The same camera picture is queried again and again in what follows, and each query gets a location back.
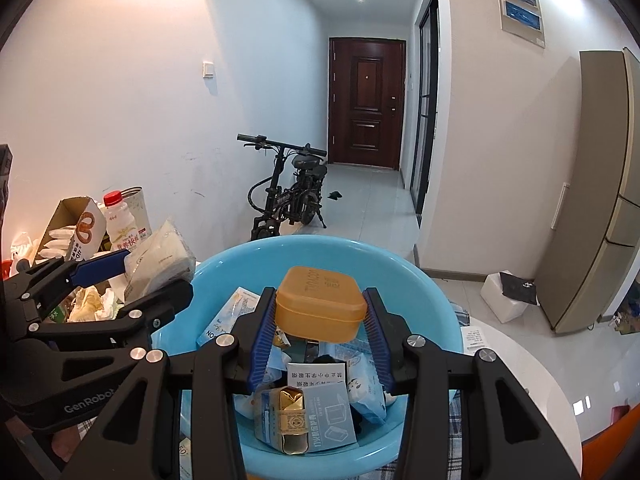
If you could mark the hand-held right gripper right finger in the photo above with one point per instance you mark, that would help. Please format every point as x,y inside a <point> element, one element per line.
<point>377,340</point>

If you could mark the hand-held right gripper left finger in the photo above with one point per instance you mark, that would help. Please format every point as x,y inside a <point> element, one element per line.
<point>262,340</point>

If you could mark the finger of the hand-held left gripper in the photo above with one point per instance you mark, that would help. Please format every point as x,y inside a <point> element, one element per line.
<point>100,267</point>
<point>160,305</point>

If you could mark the clear-wrapped tissue pack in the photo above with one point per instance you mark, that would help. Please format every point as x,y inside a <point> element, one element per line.
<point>160,255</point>

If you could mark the pale blue wet wipes pack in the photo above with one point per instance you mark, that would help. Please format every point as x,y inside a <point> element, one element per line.
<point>365,400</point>

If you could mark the orange soap box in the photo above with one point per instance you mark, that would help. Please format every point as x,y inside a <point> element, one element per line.
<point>320,305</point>

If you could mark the light blue plastic basin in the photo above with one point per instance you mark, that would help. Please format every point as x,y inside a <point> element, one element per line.
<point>380,270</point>

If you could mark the cardboard box pretzel print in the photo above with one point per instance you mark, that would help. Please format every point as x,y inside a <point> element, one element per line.
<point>85,232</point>

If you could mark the crumpled yellowish plastic wrap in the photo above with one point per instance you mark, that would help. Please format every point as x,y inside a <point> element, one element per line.
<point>90,305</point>

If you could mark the strawberry milk bottle red cap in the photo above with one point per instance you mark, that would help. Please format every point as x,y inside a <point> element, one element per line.
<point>122,230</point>

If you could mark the light blue printed packet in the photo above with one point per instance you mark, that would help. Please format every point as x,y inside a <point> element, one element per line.
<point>225,315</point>

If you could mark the row of white sachets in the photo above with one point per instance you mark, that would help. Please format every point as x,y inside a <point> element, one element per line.
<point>55,242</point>

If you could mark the white printed card box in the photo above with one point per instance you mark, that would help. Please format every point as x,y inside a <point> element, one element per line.
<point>315,375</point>

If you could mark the beige cylindrical paper can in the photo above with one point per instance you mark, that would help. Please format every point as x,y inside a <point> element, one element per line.
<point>140,210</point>

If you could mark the gold and blue box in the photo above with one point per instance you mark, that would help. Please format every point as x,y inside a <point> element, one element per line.
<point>290,420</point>

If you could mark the grey blue box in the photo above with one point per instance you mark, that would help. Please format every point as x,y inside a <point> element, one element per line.
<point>330,420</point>

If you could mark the red plastic bag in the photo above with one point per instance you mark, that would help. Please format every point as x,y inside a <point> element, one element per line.
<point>5,269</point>

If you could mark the white paper receipt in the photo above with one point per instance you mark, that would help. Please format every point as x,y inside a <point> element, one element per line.
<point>474,340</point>

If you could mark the white foam box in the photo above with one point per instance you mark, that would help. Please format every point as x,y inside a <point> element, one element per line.
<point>500,305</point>

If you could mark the yellow teal sunscreen sachet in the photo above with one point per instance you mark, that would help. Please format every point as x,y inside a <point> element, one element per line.
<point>184,460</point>

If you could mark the black electric bicycle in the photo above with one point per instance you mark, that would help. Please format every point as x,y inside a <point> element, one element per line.
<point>295,195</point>

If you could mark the black bag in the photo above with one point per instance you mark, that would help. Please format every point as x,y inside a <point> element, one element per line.
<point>520,287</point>

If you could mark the black framed glass door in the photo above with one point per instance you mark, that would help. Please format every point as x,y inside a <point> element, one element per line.
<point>425,110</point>

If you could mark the dark red entrance door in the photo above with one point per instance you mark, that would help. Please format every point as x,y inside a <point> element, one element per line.
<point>367,105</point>

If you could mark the patterned doormat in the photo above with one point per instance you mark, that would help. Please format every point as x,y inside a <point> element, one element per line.
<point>625,320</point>

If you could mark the beige refrigerator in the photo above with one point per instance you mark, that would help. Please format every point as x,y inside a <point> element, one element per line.
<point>590,185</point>

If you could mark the orange chair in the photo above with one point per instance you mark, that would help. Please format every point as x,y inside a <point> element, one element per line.
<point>620,450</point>

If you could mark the white wall light switch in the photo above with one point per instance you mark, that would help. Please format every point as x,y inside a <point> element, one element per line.
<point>208,69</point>

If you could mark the white rectangular wall fixture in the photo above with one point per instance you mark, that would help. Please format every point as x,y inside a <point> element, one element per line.
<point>560,205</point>

